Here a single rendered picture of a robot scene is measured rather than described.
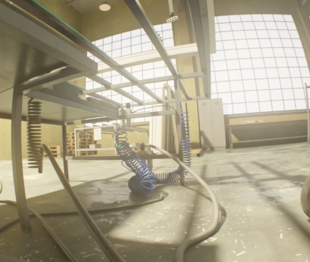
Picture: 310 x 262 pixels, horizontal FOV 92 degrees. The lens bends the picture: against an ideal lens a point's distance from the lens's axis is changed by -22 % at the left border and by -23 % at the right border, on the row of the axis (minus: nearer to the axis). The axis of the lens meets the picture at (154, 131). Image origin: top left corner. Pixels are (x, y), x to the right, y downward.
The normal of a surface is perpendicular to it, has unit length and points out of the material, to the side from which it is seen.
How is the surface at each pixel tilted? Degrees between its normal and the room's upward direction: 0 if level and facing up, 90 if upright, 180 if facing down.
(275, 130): 90
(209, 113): 90
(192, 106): 90
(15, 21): 90
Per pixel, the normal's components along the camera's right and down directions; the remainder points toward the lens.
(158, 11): -0.28, -0.05
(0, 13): 0.96, -0.07
